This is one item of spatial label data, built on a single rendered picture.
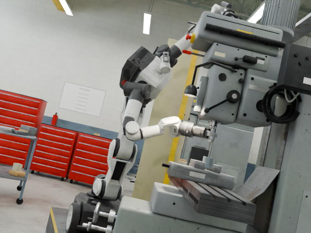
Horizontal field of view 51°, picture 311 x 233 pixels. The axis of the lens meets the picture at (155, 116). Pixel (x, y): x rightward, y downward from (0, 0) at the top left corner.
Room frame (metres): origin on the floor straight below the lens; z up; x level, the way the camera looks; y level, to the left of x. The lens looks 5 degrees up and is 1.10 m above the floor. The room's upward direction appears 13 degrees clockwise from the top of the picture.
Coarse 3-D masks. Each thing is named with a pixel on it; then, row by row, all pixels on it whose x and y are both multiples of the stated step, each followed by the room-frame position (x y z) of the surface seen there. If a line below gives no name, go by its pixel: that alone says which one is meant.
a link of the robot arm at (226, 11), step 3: (225, 9) 1.96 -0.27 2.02; (228, 9) 1.94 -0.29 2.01; (231, 9) 1.96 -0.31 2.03; (222, 12) 1.96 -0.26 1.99; (225, 12) 1.93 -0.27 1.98; (228, 12) 1.88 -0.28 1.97; (231, 12) 1.94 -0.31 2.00; (234, 12) 1.96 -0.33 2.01; (225, 15) 1.88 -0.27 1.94; (228, 15) 1.88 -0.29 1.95; (231, 15) 1.89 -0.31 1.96; (234, 15) 1.89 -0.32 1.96; (240, 18) 1.91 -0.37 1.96
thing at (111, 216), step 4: (92, 204) 1.85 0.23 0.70; (96, 204) 1.85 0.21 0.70; (100, 204) 1.85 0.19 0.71; (96, 208) 1.81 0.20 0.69; (96, 212) 1.80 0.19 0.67; (100, 212) 1.85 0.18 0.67; (104, 212) 1.86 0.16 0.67; (112, 212) 1.84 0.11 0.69; (96, 216) 1.80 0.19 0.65; (104, 216) 1.85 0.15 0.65; (108, 216) 1.85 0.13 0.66; (112, 216) 1.83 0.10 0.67; (116, 216) 1.85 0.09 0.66; (88, 220) 1.85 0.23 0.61; (92, 220) 1.85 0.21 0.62; (96, 220) 1.82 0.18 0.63; (108, 220) 1.83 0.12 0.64; (112, 220) 1.83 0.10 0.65
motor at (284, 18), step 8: (272, 0) 1.83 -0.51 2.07; (280, 0) 1.80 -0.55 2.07; (288, 0) 1.79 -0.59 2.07; (296, 0) 1.80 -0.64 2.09; (264, 8) 1.88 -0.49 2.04; (272, 8) 1.82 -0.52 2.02; (280, 8) 1.79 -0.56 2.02; (288, 8) 1.79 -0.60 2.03; (296, 8) 1.81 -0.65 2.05; (264, 16) 1.87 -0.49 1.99; (272, 16) 1.82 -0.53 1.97; (280, 16) 1.79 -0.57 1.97; (288, 16) 1.79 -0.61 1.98; (296, 16) 1.83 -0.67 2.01; (264, 24) 1.85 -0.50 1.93; (272, 24) 1.81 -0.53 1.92; (280, 24) 1.79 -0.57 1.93; (288, 24) 1.80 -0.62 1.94; (288, 32) 1.80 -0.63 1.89; (288, 40) 1.90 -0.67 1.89
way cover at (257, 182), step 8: (256, 168) 2.04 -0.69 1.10; (264, 168) 1.93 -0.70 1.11; (256, 176) 1.95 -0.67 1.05; (264, 176) 1.86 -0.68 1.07; (272, 176) 1.77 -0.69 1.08; (248, 184) 1.98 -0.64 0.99; (256, 184) 1.87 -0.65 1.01; (264, 184) 1.78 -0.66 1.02; (240, 192) 1.94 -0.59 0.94; (248, 192) 1.86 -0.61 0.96; (256, 192) 1.78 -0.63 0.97
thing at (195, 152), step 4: (192, 148) 2.22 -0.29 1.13; (196, 148) 2.22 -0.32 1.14; (200, 148) 2.22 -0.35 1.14; (204, 148) 2.24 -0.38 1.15; (192, 152) 2.22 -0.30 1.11; (196, 152) 2.22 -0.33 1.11; (200, 152) 2.22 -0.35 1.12; (204, 152) 2.22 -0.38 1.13; (208, 152) 2.21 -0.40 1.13; (188, 156) 2.42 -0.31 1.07; (192, 156) 2.22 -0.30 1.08; (196, 156) 2.22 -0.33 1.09; (200, 156) 2.22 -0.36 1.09; (188, 160) 2.27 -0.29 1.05; (200, 160) 2.22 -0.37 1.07; (188, 164) 2.22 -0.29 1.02
